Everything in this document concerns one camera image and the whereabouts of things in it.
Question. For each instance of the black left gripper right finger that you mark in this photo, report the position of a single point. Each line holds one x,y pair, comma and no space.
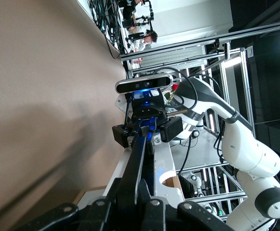
159,214

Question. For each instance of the person in black shirt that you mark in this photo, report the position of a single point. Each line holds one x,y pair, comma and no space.
129,8

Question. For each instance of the grey frame-mounted camera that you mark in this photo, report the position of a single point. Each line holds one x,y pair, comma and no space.
226,50

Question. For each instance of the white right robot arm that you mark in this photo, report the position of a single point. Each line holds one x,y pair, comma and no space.
250,154

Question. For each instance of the aluminium profile frame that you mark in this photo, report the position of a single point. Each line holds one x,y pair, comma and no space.
243,72

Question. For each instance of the grey slatted panel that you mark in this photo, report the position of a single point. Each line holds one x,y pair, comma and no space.
173,57

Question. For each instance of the white wall switch plate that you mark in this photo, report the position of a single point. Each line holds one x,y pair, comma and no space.
250,52

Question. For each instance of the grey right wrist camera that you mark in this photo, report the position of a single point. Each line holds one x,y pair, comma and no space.
142,83

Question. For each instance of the artificial red rose stem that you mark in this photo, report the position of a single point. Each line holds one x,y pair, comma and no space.
175,87

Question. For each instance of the black handheld rig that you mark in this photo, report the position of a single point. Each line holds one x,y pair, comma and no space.
151,12

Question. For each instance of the white LED light bar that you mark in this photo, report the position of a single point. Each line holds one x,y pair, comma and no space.
231,61

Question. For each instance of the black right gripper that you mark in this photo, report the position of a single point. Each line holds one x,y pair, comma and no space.
148,106

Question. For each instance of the person with black hair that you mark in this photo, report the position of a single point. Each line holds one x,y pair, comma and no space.
150,36

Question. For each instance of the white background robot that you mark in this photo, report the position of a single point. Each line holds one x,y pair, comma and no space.
194,179

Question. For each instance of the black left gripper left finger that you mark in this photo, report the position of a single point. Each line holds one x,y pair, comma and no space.
99,211

